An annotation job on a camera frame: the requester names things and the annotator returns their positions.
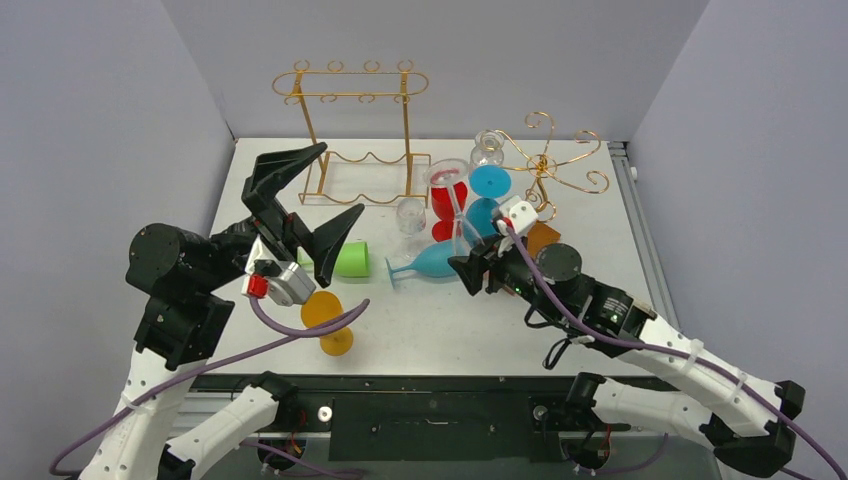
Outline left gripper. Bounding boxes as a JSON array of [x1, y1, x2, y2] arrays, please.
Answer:
[[195, 142, 363, 292]]

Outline blue plastic goblet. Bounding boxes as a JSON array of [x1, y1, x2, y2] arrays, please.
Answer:
[[385, 240, 461, 289], [466, 165, 512, 237]]

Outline green plastic goblet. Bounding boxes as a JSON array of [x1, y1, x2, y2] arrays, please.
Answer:
[[333, 241, 371, 279]]

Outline small clear front wine glass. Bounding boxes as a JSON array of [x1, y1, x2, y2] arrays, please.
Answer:
[[424, 158, 481, 255]]

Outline clear patterned wine glass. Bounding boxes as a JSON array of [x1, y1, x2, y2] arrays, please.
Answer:
[[469, 130, 505, 169]]

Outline gold hook rack wooden base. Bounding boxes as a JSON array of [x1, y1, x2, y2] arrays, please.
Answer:
[[494, 111, 611, 225]]

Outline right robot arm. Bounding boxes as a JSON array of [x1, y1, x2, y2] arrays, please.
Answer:
[[448, 235, 805, 478]]

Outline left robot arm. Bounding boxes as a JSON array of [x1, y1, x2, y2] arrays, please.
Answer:
[[78, 142, 364, 479]]

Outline red plastic goblet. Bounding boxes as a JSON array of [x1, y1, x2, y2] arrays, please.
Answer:
[[430, 182, 468, 242]]

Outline clear glass near red goblet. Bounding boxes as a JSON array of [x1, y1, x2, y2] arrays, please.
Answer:
[[396, 198, 426, 260]]

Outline orange plastic goblet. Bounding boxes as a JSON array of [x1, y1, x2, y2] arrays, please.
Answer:
[[300, 291, 354, 357]]

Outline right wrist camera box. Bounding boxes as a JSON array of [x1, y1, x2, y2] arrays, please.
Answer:
[[493, 196, 538, 257]]

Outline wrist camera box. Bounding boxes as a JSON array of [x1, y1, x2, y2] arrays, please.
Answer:
[[493, 196, 538, 257], [241, 236, 316, 306]]

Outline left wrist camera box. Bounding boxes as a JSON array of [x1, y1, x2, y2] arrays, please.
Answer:
[[241, 236, 316, 306]]

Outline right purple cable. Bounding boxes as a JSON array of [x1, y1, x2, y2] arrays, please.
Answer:
[[504, 225, 848, 480]]

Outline purple cable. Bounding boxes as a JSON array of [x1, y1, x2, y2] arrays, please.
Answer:
[[47, 294, 372, 480], [504, 225, 848, 480]]

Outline tall gold wire glass rack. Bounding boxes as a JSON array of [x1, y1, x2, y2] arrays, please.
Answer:
[[271, 60, 432, 206]]

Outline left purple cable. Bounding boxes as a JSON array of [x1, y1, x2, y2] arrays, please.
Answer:
[[47, 294, 372, 480]]

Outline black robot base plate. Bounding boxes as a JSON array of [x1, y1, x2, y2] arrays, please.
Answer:
[[233, 374, 631, 464]]

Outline aluminium table frame rail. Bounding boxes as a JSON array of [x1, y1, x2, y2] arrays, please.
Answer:
[[608, 142, 679, 328]]

